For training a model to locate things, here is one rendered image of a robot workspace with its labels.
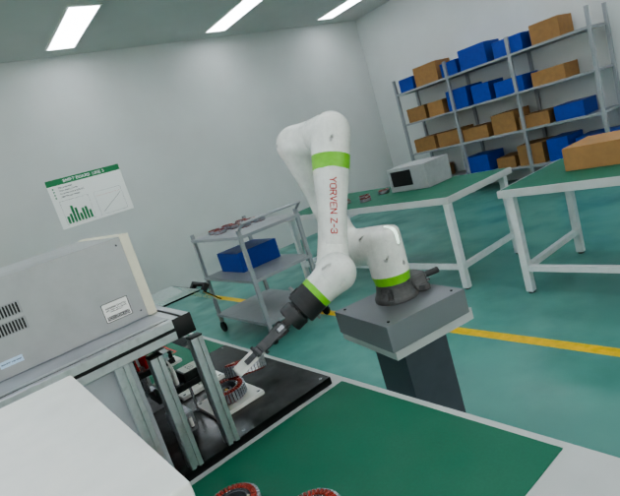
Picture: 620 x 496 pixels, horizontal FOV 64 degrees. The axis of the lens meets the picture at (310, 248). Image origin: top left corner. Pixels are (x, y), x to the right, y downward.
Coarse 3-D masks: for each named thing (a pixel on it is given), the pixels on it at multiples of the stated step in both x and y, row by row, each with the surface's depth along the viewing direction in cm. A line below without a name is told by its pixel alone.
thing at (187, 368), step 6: (186, 366) 135; (192, 366) 133; (180, 372) 132; (186, 372) 130; (192, 372) 131; (198, 372) 132; (180, 378) 132; (186, 378) 130; (192, 378) 131; (198, 378) 132; (180, 384) 130; (186, 384) 130; (192, 384) 131; (180, 390) 129; (150, 396) 130; (156, 402) 127
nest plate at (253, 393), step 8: (248, 384) 145; (248, 392) 140; (256, 392) 139; (264, 392) 139; (240, 400) 137; (248, 400) 136; (200, 408) 140; (208, 408) 138; (232, 408) 133; (240, 408) 135
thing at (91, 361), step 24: (168, 312) 117; (120, 336) 109; (144, 336) 105; (168, 336) 108; (48, 360) 107; (72, 360) 101; (96, 360) 99; (120, 360) 102; (0, 384) 100; (24, 384) 95; (48, 384) 94
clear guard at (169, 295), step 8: (168, 288) 171; (176, 288) 167; (184, 288) 163; (192, 288) 159; (152, 296) 166; (160, 296) 162; (168, 296) 158; (176, 296) 155; (184, 296) 152; (200, 296) 172; (208, 296) 164; (216, 296) 158; (160, 304) 151; (168, 304) 149
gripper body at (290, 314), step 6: (288, 306) 130; (282, 312) 130; (288, 312) 129; (294, 312) 129; (288, 318) 129; (294, 318) 129; (300, 318) 129; (288, 324) 129; (294, 324) 129; (300, 324) 130
